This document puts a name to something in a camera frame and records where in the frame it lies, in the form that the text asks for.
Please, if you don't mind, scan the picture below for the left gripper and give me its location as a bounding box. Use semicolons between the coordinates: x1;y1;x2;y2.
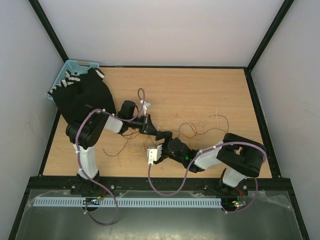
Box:
127;113;158;136

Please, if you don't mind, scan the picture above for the white wire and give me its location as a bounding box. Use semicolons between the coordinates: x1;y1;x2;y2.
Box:
126;106;226;154

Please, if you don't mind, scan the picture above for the red wire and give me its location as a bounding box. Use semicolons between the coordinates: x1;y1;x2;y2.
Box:
119;121;201;155

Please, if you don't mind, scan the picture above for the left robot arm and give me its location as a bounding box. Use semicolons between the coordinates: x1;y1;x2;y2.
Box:
66;100;161;194

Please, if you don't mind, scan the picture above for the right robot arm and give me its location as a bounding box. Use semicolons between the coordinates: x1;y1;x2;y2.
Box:
146;133;267;195

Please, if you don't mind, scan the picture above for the striped black white cloth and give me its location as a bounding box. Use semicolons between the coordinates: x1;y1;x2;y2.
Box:
47;67;105;97

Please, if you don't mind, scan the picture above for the blue plastic basket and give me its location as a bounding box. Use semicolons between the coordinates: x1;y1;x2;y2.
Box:
47;59;100;104

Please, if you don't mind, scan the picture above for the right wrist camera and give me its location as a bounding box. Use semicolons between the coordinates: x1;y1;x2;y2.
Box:
146;144;162;165

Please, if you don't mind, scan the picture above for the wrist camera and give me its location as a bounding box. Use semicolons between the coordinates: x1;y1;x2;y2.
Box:
146;144;162;165
140;99;152;114

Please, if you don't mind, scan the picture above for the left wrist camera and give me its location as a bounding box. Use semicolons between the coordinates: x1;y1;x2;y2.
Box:
140;99;152;114

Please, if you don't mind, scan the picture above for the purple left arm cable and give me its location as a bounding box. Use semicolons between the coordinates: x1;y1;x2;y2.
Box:
74;87;148;227

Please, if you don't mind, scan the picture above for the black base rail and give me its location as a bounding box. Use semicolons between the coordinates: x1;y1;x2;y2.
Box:
26;176;255;198

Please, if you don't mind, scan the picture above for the black enclosure frame post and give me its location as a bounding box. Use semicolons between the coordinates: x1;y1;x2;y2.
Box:
28;0;69;63

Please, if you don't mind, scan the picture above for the right rear frame post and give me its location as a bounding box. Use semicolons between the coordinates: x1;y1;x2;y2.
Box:
246;0;294;73

